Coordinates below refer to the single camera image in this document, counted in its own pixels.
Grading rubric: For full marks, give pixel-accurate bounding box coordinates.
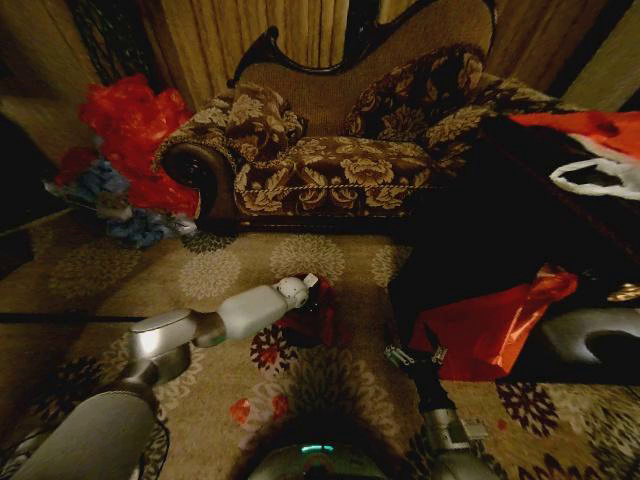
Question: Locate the white plastic bag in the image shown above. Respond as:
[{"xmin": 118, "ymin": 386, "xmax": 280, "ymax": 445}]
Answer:
[{"xmin": 548, "ymin": 157, "xmax": 640, "ymax": 202}]

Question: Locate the pale grey curved object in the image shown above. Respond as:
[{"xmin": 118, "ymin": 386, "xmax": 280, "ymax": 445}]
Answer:
[{"xmin": 538, "ymin": 307, "xmax": 640, "ymax": 367}]

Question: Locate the flat red plastic bag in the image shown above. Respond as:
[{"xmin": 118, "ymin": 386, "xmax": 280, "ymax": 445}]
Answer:
[{"xmin": 508, "ymin": 110, "xmax": 640, "ymax": 162}]

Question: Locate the dark wooden table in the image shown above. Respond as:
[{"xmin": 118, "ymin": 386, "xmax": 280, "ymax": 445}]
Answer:
[{"xmin": 477, "ymin": 113, "xmax": 640, "ymax": 306}]

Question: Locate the black trash bin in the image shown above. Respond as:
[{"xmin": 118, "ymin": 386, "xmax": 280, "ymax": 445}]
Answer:
[{"xmin": 387, "ymin": 207, "xmax": 546, "ymax": 361}]

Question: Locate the large floral brown cushion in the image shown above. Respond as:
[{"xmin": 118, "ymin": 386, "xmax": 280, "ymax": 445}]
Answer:
[{"xmin": 342, "ymin": 43, "xmax": 487, "ymax": 147}]

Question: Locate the pile of red plastic bags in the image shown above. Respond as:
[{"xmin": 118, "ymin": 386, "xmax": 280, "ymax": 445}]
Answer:
[{"xmin": 53, "ymin": 73, "xmax": 202, "ymax": 217}]

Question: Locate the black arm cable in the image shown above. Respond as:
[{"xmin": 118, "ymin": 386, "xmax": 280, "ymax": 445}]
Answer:
[{"xmin": 134, "ymin": 404, "xmax": 172, "ymax": 480}]

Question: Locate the dark red plastic bag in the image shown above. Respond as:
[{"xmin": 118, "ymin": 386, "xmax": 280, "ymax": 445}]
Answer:
[{"xmin": 273, "ymin": 273, "xmax": 352, "ymax": 349}]

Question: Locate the dark lace curtain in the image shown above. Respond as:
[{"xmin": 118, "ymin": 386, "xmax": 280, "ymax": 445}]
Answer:
[{"xmin": 67, "ymin": 0, "xmax": 154, "ymax": 87}]

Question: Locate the crumpled blue plastic bag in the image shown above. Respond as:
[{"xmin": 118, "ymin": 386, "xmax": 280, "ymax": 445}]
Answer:
[
  {"xmin": 73, "ymin": 158, "xmax": 132, "ymax": 204},
  {"xmin": 103, "ymin": 207, "xmax": 197, "ymax": 250}
]

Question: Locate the small floral brown cushion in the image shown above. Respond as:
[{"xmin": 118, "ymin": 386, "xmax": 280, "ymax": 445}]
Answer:
[{"xmin": 223, "ymin": 82, "xmax": 307, "ymax": 162}]

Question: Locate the beige pleated curtain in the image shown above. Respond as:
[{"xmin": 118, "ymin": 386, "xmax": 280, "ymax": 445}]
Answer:
[{"xmin": 137, "ymin": 0, "xmax": 384, "ymax": 112}]

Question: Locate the floral brown chaise sofa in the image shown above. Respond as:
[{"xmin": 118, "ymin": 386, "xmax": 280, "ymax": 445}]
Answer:
[{"xmin": 152, "ymin": 0, "xmax": 569, "ymax": 237}]

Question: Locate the shiny red garbage bag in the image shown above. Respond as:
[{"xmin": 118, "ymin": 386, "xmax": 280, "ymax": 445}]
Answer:
[{"xmin": 407, "ymin": 264, "xmax": 580, "ymax": 383}]

